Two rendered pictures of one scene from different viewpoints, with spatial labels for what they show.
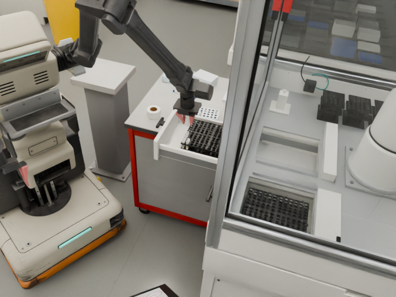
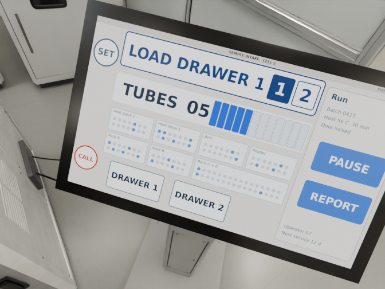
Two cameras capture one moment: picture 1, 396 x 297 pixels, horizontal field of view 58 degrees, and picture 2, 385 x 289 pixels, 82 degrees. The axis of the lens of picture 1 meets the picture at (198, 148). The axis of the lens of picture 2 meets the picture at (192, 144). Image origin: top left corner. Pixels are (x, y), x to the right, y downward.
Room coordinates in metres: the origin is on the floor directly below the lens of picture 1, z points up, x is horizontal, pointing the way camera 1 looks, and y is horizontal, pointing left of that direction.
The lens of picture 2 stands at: (0.48, 0.33, 1.33)
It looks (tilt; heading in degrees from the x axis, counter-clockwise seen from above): 49 degrees down; 213
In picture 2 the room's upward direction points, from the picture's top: 11 degrees clockwise
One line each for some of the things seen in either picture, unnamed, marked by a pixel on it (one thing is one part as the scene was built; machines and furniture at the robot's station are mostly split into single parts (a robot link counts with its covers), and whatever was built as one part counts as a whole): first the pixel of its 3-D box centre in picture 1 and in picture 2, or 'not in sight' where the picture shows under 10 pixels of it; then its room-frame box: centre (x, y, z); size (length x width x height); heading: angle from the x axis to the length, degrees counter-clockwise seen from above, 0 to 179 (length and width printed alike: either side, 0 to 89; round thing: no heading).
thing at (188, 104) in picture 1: (187, 101); not in sight; (1.16, 0.06, 1.08); 0.10 x 0.07 x 0.07; 75
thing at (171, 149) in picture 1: (213, 143); not in sight; (1.17, -0.06, 0.86); 0.40 x 0.26 x 0.06; 76
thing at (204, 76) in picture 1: (205, 79); not in sight; (1.81, -0.01, 0.79); 0.13 x 0.09 x 0.05; 60
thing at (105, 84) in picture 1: (110, 122); not in sight; (1.83, 0.60, 0.38); 0.30 x 0.30 x 0.76; 76
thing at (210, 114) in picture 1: (206, 115); not in sight; (1.47, -0.03, 0.78); 0.12 x 0.08 x 0.04; 83
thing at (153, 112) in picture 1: (153, 112); not in sight; (1.46, 0.24, 0.78); 0.07 x 0.07 x 0.04
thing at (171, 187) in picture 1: (194, 153); not in sight; (1.61, 0.02, 0.38); 0.62 x 0.58 x 0.76; 166
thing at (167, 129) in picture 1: (168, 130); not in sight; (1.22, 0.14, 0.87); 0.29 x 0.02 x 0.11; 166
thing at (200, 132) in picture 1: (211, 142); not in sight; (1.17, -0.06, 0.87); 0.22 x 0.18 x 0.06; 76
